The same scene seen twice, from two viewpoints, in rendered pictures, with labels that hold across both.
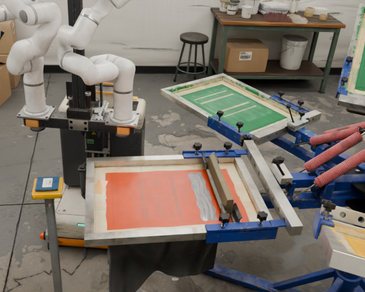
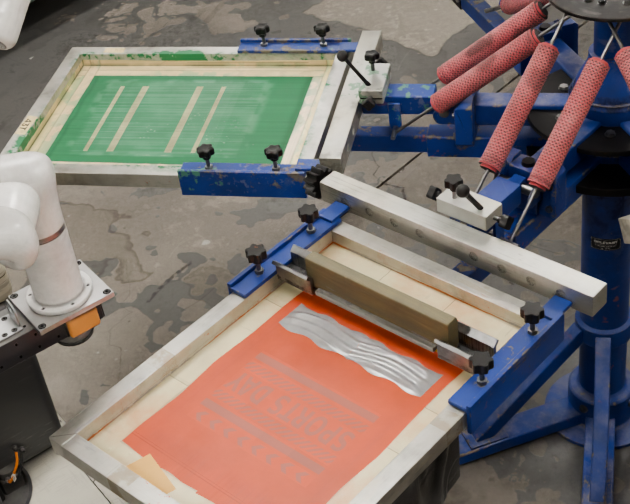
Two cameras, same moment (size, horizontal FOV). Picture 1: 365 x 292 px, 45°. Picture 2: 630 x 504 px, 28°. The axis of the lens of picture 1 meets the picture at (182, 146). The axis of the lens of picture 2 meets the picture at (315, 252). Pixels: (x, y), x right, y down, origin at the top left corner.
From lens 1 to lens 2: 0.96 m
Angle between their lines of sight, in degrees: 26
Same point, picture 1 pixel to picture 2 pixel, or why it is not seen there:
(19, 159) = not seen: outside the picture
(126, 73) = (48, 188)
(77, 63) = not seen: outside the picture
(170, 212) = (347, 426)
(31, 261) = not seen: outside the picture
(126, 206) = (255, 475)
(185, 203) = (350, 386)
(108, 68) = (26, 201)
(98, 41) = not seen: outside the picture
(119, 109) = (57, 278)
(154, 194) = (273, 412)
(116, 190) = (192, 458)
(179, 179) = (279, 347)
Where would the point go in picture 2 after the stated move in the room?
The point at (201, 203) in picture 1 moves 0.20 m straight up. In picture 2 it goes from (381, 365) to (371, 285)
